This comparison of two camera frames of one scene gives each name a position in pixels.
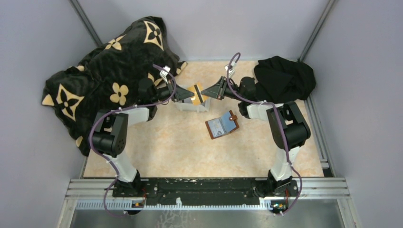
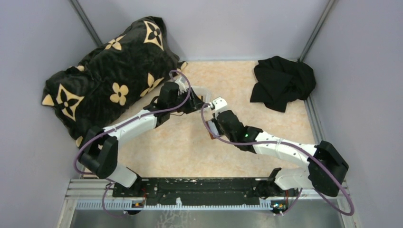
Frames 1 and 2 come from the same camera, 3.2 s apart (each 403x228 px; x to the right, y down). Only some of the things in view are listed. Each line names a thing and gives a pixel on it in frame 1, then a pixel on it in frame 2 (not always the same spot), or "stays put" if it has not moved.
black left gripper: x=181 y=93 → x=194 y=104
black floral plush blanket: x=111 y=77 stays put
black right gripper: x=217 y=90 → x=214 y=119
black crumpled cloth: x=280 y=80 stays put
